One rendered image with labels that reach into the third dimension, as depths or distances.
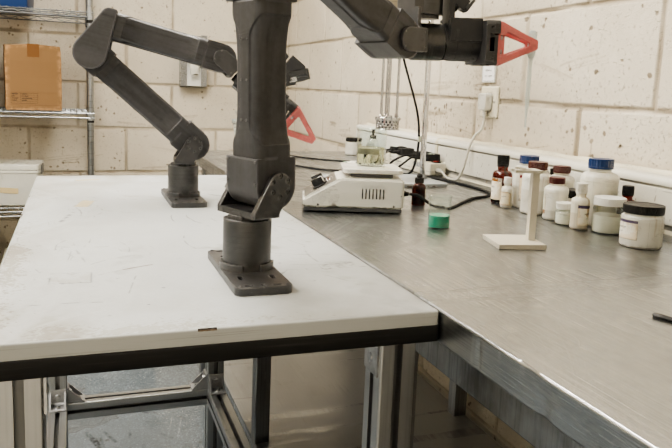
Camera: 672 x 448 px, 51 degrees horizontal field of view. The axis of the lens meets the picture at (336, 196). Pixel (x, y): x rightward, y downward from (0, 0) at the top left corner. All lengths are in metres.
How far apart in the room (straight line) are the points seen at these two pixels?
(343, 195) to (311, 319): 0.66
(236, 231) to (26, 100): 2.54
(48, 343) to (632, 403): 0.52
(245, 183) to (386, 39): 0.30
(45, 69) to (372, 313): 2.73
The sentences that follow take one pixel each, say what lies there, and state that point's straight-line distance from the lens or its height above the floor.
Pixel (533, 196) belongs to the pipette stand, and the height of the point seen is 0.98.
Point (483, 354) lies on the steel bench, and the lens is 0.76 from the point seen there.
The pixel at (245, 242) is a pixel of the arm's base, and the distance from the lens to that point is 0.90.
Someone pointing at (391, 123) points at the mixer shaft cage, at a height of 1.06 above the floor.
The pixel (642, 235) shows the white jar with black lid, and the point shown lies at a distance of 1.28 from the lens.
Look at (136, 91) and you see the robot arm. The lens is 1.48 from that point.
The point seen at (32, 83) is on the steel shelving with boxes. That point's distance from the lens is 3.38.
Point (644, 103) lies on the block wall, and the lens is 1.56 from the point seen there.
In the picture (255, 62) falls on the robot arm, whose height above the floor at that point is 1.17.
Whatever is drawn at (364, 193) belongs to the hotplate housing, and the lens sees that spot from 1.40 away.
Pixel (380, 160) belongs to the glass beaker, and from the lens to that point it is 1.43.
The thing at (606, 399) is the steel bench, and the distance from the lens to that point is 0.65.
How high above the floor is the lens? 1.15
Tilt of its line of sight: 9 degrees down
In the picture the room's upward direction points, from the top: 2 degrees clockwise
